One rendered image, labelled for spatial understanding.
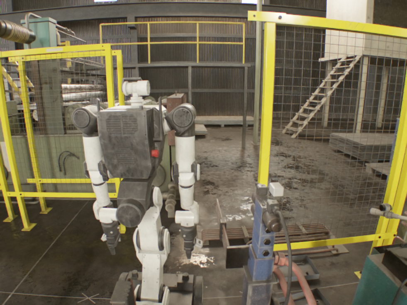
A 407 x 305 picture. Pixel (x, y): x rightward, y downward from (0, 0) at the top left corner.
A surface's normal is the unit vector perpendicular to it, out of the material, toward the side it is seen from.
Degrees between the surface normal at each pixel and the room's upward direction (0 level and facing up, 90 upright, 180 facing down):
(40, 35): 90
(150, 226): 100
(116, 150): 105
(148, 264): 60
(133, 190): 45
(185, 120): 90
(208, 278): 0
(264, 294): 90
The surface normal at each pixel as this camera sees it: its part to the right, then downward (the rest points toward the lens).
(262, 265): 0.06, 0.26
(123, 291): 0.00, -0.97
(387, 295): -1.00, 0.01
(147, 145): -0.03, 0.50
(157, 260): -0.03, -0.26
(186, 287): -0.02, -0.50
